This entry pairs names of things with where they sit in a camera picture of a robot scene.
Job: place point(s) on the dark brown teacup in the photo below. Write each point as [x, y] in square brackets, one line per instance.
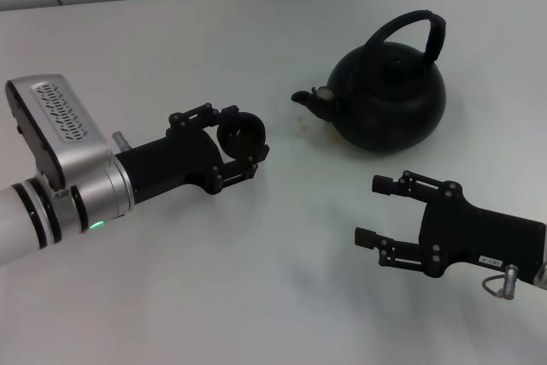
[241, 134]

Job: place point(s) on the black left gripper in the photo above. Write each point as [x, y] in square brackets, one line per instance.
[171, 164]

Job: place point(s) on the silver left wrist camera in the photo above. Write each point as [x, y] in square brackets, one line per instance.
[55, 117]

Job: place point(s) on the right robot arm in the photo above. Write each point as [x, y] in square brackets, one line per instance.
[542, 275]

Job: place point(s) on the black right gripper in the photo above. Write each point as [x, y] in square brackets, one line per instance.
[470, 237]

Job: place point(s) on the black round teapot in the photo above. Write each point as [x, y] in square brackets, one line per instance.
[384, 104]

